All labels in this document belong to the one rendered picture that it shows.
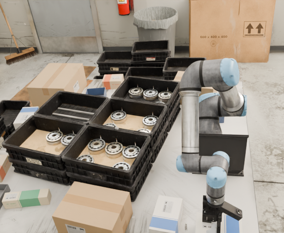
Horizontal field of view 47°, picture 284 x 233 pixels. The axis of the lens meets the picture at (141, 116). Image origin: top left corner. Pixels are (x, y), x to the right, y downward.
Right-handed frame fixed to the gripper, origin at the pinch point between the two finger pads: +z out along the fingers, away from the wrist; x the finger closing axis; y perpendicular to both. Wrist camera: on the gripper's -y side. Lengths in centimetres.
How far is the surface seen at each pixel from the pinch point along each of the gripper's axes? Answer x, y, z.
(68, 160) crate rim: -20, 76, -17
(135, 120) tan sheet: -70, 52, -7
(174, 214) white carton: -3.6, 19.9, -2.8
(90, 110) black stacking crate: -79, 85, -7
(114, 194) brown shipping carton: -6, 49, -10
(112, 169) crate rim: -16, 51, -17
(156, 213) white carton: -3.1, 28.3, -2.9
